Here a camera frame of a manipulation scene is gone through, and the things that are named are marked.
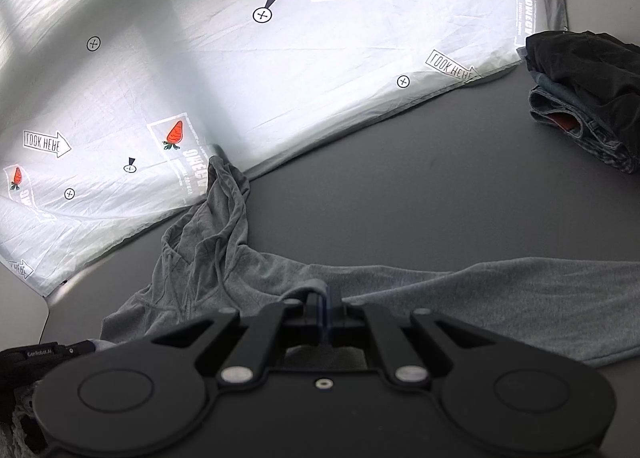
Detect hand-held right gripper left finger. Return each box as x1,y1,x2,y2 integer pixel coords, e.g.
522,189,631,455
150,290,325,384

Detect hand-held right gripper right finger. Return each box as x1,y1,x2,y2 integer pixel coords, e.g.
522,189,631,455
324,288,498,385

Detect white printed sheet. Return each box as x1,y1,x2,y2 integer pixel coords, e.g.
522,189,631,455
0,0,571,296

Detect blue jeans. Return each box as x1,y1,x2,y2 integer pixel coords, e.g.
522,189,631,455
530,72,640,173

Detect black garment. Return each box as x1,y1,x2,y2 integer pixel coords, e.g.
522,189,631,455
525,30,640,163

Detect grey zip hoodie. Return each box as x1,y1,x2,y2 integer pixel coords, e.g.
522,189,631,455
100,155,640,369

